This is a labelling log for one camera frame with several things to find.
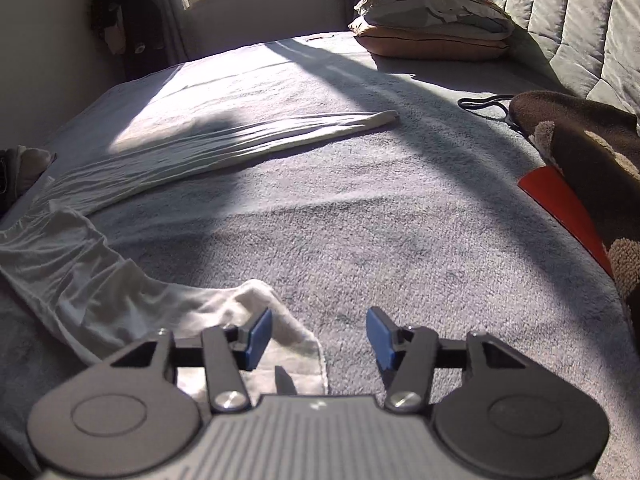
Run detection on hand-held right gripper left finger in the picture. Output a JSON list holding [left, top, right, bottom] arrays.
[[107, 307, 275, 413]]

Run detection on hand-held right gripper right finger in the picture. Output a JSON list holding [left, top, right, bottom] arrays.
[[366, 306, 531, 413]]

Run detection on cream white pants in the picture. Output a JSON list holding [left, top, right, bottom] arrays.
[[0, 110, 401, 396]]

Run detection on red box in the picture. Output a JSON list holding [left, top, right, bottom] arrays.
[[517, 165, 616, 278]]

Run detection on brown patterned fleece blanket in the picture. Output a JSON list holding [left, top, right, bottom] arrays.
[[507, 91, 640, 331]]

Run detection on cream folded garment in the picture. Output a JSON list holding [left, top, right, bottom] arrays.
[[10, 145, 57, 197]]

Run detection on orange pillow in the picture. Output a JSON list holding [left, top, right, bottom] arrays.
[[348, 16, 511, 63]]

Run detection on grey patterned crumpled pillow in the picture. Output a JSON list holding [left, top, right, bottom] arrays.
[[354, 0, 516, 41]]

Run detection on dark hanging coat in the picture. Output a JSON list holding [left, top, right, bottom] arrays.
[[92, 0, 166, 81]]

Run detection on grey quilted headboard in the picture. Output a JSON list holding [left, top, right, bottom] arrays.
[[435, 0, 640, 126]]

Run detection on black cord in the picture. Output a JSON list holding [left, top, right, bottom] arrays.
[[457, 94, 531, 133]]

